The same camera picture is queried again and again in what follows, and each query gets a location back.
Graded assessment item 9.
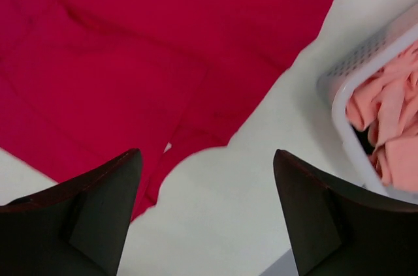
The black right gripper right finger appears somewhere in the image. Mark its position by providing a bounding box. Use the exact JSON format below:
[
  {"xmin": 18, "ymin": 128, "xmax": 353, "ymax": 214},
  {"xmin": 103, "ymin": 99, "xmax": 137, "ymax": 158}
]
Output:
[{"xmin": 273, "ymin": 149, "xmax": 417, "ymax": 275}]

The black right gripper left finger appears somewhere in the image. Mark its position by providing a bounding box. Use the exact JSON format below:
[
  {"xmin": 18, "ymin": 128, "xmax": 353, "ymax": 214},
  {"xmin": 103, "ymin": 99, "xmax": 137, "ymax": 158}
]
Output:
[{"xmin": 1, "ymin": 149, "xmax": 142, "ymax": 275}]

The red t-shirt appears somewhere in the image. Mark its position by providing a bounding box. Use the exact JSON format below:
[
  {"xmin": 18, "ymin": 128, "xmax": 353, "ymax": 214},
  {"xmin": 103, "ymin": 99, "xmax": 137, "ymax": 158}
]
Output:
[{"xmin": 1, "ymin": 0, "xmax": 333, "ymax": 217}]

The salmon pink t-shirt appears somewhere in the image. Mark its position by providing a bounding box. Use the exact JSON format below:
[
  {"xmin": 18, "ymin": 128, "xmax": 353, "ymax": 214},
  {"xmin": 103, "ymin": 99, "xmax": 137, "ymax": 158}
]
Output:
[{"xmin": 346, "ymin": 42, "xmax": 417, "ymax": 192}]

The white plastic laundry basket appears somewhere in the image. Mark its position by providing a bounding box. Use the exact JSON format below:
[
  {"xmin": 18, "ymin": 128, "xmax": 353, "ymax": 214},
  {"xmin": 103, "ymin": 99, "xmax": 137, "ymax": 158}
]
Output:
[{"xmin": 315, "ymin": 5, "xmax": 418, "ymax": 205}]

